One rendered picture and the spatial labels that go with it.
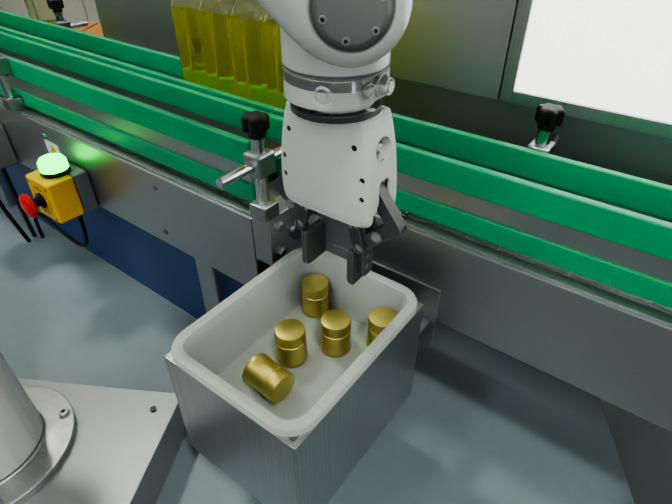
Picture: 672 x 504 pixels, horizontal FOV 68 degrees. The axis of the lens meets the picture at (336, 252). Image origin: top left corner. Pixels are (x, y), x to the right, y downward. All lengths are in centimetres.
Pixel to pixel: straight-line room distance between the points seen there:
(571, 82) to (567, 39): 5
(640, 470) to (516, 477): 32
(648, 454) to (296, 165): 75
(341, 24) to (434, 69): 43
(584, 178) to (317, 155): 30
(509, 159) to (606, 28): 16
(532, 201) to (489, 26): 24
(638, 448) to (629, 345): 43
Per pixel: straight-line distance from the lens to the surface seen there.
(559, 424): 82
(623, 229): 53
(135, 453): 70
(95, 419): 75
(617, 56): 65
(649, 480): 103
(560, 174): 60
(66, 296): 106
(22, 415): 71
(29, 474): 73
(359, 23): 29
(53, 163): 91
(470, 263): 58
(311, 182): 44
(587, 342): 58
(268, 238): 61
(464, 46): 70
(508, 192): 54
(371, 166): 41
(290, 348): 55
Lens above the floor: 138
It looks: 37 degrees down
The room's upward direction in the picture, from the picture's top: straight up
